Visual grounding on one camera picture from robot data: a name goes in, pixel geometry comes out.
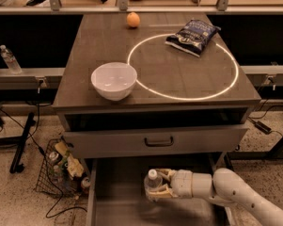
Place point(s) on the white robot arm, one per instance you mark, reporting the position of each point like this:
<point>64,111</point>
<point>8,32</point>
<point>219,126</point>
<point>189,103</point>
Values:
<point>223,188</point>

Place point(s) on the dark blue chip bag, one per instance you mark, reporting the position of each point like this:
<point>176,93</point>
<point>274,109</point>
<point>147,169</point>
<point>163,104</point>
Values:
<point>193,37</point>

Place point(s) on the black wire basket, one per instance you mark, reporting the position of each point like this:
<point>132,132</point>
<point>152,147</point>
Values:
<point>55,180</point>

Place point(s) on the top drawer with handle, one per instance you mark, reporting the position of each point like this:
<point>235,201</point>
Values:
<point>155,141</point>

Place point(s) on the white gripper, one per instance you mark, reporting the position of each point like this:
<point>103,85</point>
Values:
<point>182,183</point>

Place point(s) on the white bowl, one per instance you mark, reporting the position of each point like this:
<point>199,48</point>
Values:
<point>114,81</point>

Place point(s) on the small water bottle on ledge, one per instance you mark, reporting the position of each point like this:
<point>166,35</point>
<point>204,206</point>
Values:
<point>10,60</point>

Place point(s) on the black table leg stand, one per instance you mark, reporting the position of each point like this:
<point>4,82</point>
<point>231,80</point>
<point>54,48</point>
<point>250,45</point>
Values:
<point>19,141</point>

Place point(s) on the orange fruit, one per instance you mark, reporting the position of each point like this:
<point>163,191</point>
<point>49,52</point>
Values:
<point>133,20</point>

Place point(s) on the open middle drawer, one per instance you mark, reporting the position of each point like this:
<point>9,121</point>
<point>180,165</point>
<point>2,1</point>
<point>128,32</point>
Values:
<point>117,196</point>

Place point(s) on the crumpled yellow wrapper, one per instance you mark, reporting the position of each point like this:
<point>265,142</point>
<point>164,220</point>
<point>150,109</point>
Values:
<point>74,168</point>

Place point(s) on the black power adapter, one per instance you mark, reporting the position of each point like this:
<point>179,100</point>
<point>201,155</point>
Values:
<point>263,127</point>

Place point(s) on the soda can in basket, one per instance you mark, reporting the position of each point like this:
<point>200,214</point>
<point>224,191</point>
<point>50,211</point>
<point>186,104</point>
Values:
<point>54,157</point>

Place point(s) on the grey drawer cabinet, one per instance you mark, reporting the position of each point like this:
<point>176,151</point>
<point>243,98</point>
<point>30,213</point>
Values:
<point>173,89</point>

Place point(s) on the clear plastic water bottle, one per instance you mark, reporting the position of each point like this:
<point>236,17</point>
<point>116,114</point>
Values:
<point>152,182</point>

